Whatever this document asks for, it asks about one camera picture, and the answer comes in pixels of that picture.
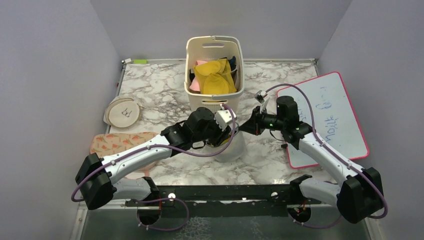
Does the pink garment in basket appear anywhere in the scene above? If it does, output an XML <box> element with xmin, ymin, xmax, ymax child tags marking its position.
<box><xmin>189</xmin><ymin>60</ymin><xmax>207</xmax><ymax>92</ymax></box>

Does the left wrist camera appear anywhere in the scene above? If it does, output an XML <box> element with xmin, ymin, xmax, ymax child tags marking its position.
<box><xmin>214</xmin><ymin>109</ymin><xmax>237</xmax><ymax>131</ymax></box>

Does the green tape piece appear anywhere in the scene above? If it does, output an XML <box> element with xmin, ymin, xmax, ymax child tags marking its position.
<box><xmin>133</xmin><ymin>59</ymin><xmax>148</xmax><ymax>65</ymax></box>

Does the floral pink laundry bag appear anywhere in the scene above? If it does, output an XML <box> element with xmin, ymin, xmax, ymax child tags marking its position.
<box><xmin>89</xmin><ymin>132</ymin><xmax>157</xmax><ymax>158</ymax></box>

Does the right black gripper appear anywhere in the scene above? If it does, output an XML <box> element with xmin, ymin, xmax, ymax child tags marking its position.
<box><xmin>239</xmin><ymin>105</ymin><xmax>286</xmax><ymax>136</ymax></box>

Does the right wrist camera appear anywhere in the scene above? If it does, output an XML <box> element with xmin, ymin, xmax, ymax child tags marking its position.
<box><xmin>254</xmin><ymin>90</ymin><xmax>269</xmax><ymax>114</ymax></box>

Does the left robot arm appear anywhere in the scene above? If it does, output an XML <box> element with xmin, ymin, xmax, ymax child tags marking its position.
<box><xmin>71</xmin><ymin>104</ymin><xmax>237</xmax><ymax>210</ymax></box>

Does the dark garment in basket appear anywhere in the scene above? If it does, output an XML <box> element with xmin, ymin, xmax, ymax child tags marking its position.
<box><xmin>228</xmin><ymin>56</ymin><xmax>238</xmax><ymax>80</ymax></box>

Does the purple cable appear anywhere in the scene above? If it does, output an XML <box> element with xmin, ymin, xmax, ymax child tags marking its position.
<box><xmin>264</xmin><ymin>83</ymin><xmax>389</xmax><ymax>230</ymax></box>
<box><xmin>70</xmin><ymin>103</ymin><xmax>237</xmax><ymax>232</ymax></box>

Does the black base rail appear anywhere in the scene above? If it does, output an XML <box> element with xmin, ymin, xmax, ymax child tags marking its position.
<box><xmin>124</xmin><ymin>184</ymin><xmax>321</xmax><ymax>218</ymax></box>

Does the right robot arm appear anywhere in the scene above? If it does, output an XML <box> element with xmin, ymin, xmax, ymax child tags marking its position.
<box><xmin>239</xmin><ymin>96</ymin><xmax>389</xmax><ymax>224</ymax></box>

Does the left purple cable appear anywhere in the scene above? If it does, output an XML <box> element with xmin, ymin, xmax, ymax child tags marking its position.
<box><xmin>70</xmin><ymin>103</ymin><xmax>237</xmax><ymax>232</ymax></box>

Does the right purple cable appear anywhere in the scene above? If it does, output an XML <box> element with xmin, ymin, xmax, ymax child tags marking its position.
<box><xmin>264</xmin><ymin>83</ymin><xmax>389</xmax><ymax>230</ymax></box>

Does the cream laundry basket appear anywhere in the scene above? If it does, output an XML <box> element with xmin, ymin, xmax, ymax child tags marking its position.
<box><xmin>184</xmin><ymin>35</ymin><xmax>245</xmax><ymax>112</ymax></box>

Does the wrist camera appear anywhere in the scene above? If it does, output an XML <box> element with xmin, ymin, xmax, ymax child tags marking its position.
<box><xmin>254</xmin><ymin>90</ymin><xmax>269</xmax><ymax>114</ymax></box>
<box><xmin>214</xmin><ymin>109</ymin><xmax>237</xmax><ymax>131</ymax></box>

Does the pink framed whiteboard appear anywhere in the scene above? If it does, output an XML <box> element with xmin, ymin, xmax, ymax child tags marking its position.
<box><xmin>276</xmin><ymin>71</ymin><xmax>370</xmax><ymax>160</ymax></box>

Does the yellow garment in basket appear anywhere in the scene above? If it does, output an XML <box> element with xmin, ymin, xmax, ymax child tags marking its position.
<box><xmin>193</xmin><ymin>58</ymin><xmax>237</xmax><ymax>95</ymax></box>

